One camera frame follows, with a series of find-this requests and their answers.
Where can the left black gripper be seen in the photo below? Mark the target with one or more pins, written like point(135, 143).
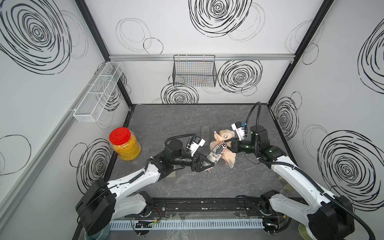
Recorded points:
point(196, 166)

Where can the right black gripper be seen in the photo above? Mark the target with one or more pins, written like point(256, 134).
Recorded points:
point(234, 145)

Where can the grey rectangular eyeglass case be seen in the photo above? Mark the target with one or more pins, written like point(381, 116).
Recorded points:
point(171, 175)

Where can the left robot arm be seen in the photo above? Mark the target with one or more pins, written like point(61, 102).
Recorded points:
point(107, 201)

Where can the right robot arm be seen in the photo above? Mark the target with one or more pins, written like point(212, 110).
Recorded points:
point(322, 215)

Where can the grey fabric oval eyeglass case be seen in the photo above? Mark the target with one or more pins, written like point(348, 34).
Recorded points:
point(205, 135)

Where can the red lid jar yellow grains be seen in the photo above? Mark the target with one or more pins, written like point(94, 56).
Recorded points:
point(125, 143)

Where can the green white tape roll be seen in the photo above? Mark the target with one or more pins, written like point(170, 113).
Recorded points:
point(303, 232)

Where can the teal tape roll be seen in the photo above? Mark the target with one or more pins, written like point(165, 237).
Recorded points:
point(102, 235)

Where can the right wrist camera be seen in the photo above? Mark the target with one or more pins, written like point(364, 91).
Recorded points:
point(240, 129)

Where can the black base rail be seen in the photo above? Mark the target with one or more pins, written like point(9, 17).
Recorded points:
point(251, 206)

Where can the white slotted cable duct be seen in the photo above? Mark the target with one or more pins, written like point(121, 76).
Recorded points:
point(188, 224)

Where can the black wire wall basket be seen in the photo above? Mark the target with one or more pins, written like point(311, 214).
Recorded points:
point(195, 71)

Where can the white wire wall shelf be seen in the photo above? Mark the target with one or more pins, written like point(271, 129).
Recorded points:
point(99, 92)

